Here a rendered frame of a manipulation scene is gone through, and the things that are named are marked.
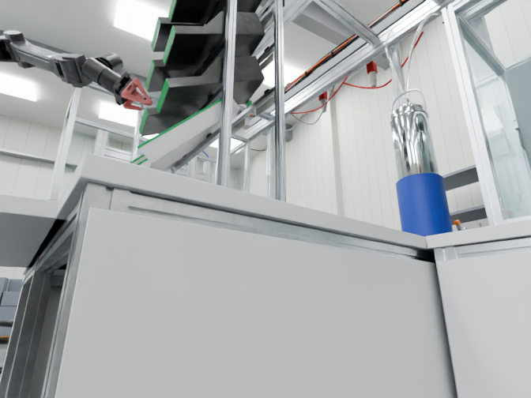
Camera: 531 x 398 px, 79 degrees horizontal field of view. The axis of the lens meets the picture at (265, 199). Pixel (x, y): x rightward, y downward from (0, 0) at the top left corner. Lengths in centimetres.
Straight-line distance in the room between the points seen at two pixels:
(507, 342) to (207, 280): 60
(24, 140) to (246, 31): 911
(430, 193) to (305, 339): 80
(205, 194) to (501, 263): 60
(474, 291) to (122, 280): 68
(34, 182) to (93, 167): 912
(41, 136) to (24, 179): 120
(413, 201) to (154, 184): 93
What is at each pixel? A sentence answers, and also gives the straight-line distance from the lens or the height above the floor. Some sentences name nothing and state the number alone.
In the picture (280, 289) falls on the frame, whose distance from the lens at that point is 49.
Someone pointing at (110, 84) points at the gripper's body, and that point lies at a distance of 107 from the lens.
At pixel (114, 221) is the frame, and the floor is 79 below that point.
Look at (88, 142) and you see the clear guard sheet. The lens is 271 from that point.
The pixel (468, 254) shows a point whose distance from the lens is 84.
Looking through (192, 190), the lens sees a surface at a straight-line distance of 43.
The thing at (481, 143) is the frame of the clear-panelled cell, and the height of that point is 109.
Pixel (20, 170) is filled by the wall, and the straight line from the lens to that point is 963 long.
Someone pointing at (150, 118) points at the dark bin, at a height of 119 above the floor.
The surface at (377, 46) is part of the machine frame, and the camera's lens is 201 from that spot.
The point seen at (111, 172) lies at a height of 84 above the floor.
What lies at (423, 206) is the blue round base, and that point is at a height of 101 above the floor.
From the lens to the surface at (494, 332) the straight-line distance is 81.
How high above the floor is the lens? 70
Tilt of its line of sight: 18 degrees up
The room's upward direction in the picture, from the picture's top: straight up
